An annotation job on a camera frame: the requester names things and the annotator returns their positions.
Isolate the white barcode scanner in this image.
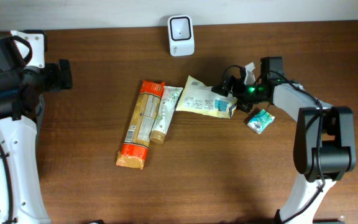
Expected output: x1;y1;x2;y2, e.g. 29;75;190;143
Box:
167;15;195;57

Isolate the small teal tissue pack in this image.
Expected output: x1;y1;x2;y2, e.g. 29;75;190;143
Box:
247;110;275;134

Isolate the yellow white snack bag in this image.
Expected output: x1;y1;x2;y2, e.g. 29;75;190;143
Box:
176;76;237;119

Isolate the white cream tube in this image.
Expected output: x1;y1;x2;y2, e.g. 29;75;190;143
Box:
150;86;183;144

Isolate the orange spaghetti package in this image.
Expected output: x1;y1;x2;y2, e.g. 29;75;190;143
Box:
116;80;165;169

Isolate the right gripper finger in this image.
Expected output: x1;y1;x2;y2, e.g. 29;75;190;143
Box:
236;101;253;113
211;84;229;96

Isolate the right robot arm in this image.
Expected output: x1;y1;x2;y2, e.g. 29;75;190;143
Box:
211;56;357;223

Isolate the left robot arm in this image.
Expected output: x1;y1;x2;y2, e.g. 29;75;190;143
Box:
0;30;73;223

